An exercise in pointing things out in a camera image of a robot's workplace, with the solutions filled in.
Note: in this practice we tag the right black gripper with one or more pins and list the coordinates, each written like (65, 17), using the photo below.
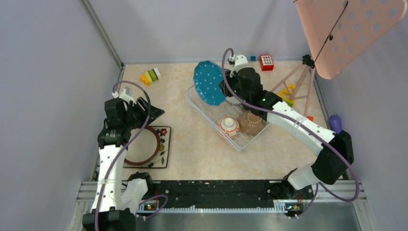
(225, 89)

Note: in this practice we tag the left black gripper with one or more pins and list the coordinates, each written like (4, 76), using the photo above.
(145, 113)

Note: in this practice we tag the teal polka dot plate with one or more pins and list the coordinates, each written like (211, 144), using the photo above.
(206, 78)

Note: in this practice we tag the red rimmed round plate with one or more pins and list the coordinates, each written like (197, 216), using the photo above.
(144, 148)

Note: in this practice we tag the brown flower glazed bowl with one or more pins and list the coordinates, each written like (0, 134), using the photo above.
(251, 124)

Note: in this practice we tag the orange patterned white bowl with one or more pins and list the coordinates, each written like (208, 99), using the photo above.
(229, 126)

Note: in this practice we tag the square leaf patterned plate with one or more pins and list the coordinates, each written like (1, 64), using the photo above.
(161, 158)

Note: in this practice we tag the white plate with characters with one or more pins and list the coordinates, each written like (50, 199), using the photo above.
(233, 101)

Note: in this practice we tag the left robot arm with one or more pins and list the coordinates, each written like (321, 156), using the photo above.
(114, 209)

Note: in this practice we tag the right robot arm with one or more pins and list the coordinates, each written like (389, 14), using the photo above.
(333, 150)

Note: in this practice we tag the red white toy block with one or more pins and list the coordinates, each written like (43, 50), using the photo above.
(266, 62)

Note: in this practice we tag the colourful block stack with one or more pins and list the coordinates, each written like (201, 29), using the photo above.
(150, 76)

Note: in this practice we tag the green toy block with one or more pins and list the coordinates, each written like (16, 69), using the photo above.
(289, 102)

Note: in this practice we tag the pink perforated music stand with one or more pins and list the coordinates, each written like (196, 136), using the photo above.
(360, 49)

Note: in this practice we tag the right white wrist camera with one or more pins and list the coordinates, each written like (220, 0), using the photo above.
(238, 62)

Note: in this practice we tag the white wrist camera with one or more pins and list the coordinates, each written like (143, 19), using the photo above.
(125, 94)
(238, 62)

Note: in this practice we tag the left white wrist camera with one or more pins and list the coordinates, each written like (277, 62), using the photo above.
(125, 94)

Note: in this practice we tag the white wire dish rack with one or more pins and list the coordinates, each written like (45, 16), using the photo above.
(213, 114)

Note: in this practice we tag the yellow toy frame block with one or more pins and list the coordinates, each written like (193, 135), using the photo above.
(286, 92)

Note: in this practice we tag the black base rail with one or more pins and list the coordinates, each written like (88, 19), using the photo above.
(226, 194)

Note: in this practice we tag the purple handle tool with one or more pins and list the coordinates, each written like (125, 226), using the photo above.
(335, 123)

